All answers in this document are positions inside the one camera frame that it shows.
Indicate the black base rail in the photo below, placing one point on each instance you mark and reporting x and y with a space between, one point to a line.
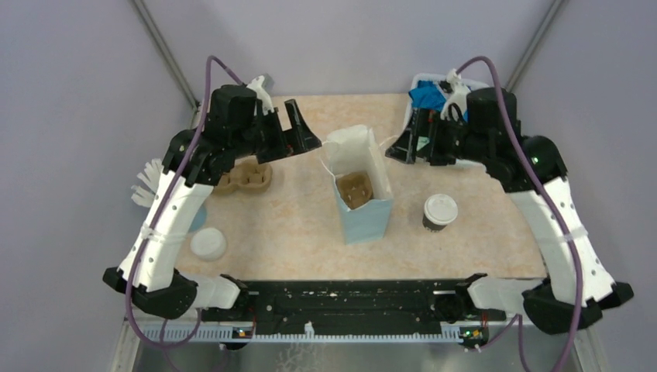
351 308

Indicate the black paper coffee cup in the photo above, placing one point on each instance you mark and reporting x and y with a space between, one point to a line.
433 226

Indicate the white plastic basket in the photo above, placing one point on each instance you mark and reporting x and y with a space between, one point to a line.
423 139

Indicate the cup of white straws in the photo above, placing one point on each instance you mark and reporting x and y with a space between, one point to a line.
143 195

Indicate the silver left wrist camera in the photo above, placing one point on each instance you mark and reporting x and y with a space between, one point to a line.
259 85

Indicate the stack of white lids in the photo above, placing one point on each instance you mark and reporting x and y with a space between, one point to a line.
208 244

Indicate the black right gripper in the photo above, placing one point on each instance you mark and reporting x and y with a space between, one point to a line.
425 123

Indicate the blue cloth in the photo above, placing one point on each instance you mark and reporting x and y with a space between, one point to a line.
427 95

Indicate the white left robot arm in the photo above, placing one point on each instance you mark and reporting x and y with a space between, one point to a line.
236 123

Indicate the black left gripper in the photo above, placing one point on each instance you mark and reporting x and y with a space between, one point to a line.
302 137

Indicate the brown cardboard cup carrier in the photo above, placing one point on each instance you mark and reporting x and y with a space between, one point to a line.
248 177

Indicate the light blue paper bag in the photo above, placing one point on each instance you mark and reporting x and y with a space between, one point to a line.
355 149

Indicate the white plastic cup lid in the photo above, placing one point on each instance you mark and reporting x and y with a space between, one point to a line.
440 209

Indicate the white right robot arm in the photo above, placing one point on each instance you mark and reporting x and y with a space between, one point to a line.
577 288

